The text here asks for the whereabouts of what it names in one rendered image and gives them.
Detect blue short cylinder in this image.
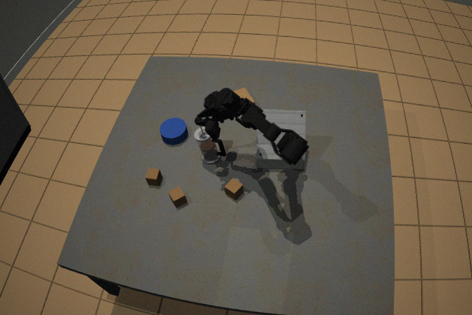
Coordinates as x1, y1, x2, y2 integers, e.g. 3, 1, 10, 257
159, 118, 188, 145

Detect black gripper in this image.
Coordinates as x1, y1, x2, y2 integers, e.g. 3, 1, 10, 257
195, 107, 234, 139

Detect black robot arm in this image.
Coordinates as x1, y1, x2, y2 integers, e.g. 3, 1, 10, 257
204, 88, 309, 165

